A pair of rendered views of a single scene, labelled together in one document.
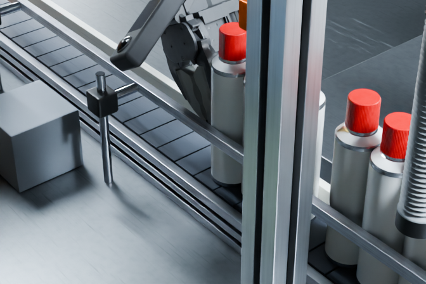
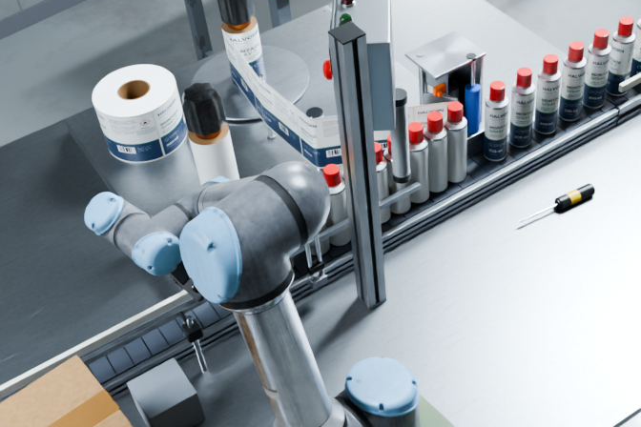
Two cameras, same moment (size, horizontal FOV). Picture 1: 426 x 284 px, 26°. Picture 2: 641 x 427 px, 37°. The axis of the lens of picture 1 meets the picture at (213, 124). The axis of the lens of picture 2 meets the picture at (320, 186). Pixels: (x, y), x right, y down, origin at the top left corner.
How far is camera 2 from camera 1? 152 cm
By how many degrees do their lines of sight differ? 59
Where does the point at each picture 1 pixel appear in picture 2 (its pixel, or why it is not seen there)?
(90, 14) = not seen: outside the picture
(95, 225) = (248, 375)
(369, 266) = (345, 233)
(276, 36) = (371, 160)
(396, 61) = (141, 203)
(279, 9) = (371, 150)
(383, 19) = (54, 210)
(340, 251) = (326, 246)
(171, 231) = not seen: hidden behind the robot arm
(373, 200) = (341, 206)
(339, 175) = not seen: hidden behind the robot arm
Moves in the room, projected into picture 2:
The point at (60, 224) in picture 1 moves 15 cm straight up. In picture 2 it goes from (242, 393) to (230, 347)
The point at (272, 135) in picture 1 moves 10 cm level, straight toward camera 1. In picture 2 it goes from (374, 196) to (428, 200)
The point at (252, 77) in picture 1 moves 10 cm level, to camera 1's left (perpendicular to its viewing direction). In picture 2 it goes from (361, 186) to (356, 226)
